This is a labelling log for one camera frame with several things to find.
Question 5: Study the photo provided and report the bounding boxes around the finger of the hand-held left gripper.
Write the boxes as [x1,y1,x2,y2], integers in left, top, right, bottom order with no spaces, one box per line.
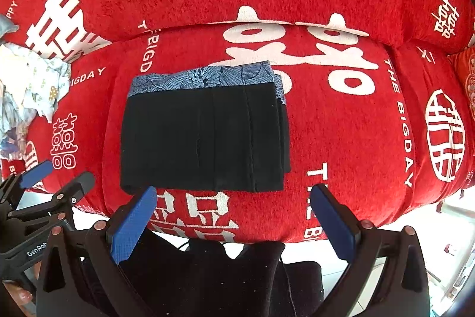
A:
[0,160,54,208]
[7,171,96,234]

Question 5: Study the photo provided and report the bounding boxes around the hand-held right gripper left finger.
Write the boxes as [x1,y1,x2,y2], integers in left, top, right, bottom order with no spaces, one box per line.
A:
[35,185,158,317]

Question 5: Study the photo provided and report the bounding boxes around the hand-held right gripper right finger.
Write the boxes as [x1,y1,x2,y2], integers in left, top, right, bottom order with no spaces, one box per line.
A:
[311,184,431,317]

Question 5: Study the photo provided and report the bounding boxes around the black pants with blue waistband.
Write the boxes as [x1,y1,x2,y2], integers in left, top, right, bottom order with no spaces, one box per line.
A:
[119,61,292,193]

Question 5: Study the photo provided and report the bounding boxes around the person's left hand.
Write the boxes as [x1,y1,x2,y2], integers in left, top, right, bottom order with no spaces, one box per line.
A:
[0,280,37,317]

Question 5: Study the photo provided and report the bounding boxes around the pile of light clothes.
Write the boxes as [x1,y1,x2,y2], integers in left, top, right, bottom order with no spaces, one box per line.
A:
[0,42,72,158]

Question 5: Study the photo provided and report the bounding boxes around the person's black clothing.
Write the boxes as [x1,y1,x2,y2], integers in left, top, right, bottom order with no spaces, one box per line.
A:
[80,228,323,317]

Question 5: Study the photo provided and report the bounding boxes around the grey cloth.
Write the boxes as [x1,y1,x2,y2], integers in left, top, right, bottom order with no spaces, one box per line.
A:
[0,14,20,41]

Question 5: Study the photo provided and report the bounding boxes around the red embroidered cushion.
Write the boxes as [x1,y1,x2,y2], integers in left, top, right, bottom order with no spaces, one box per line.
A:
[447,48,475,110]

